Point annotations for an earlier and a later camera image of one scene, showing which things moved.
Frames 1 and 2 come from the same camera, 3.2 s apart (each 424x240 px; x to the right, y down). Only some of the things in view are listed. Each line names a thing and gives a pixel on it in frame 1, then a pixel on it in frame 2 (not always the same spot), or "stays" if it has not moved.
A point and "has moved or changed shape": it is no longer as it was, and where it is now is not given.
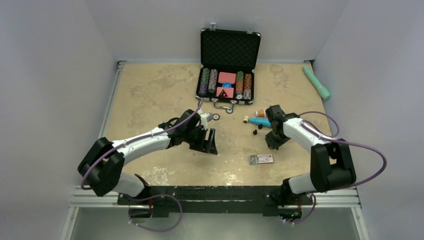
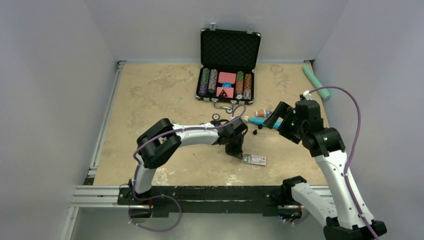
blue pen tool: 264,121 stays
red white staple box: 261,159 has moved or changed shape
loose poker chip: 216,116 stays
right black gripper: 273,144 → 286,111
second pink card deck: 225,92 stays
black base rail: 164,199 stays
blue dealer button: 226,85 stays
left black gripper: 199,146 → 236,152
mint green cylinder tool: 322,89 stays
